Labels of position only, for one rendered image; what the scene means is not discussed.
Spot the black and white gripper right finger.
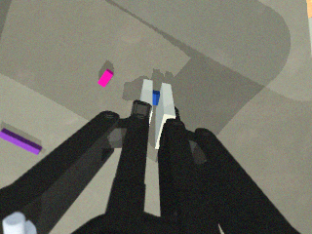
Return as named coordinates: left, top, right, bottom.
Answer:
left=155, top=83, right=301, bottom=234

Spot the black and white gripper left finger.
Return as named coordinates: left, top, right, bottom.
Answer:
left=0, top=79, right=153, bottom=234

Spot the purple rod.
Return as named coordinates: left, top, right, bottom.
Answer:
left=0, top=128, right=42, bottom=155

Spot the magenta rectangular block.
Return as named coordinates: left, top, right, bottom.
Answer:
left=98, top=69, right=113, bottom=87

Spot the small blue cube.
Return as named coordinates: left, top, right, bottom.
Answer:
left=152, top=90, right=160, bottom=105

